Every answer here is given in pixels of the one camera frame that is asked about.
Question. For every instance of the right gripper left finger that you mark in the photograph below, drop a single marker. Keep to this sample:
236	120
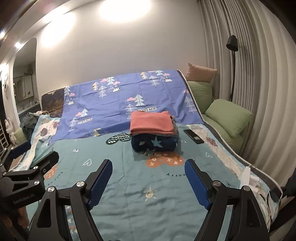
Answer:
50	221

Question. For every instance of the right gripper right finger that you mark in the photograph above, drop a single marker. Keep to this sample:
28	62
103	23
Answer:
246	222

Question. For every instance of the salmon pink garment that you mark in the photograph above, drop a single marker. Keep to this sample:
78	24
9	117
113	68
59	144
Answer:
151	123

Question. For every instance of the dark clothes pile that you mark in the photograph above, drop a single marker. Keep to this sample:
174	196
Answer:
29	122

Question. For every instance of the left hand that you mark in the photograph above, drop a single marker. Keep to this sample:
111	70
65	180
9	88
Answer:
23	220

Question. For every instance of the white patterned quilt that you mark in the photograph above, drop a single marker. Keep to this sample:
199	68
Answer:
231	155

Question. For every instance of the black phone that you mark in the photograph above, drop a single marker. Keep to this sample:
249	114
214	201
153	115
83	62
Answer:
194	136

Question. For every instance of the teal patterned bed sheet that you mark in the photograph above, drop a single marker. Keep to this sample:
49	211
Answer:
138	173

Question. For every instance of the dark patterned headboard cushion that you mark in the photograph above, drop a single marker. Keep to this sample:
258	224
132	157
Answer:
53	102

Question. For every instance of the green pillow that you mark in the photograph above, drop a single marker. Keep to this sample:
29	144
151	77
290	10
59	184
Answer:
232	117
202	93

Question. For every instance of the grey floral folded garment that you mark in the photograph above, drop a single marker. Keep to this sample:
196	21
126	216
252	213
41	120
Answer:
176	131

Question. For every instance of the navy star-print folded garment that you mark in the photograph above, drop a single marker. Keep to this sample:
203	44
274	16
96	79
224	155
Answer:
150	142

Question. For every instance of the purple tree-print sheet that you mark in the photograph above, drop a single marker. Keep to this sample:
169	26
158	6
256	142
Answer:
105	105

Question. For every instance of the peach pillow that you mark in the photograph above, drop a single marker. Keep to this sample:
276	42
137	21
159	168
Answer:
199	73

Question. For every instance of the black floor lamp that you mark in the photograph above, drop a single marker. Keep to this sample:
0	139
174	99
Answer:
232	45

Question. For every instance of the beige curtain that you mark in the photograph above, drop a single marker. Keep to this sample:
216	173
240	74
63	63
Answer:
264	78

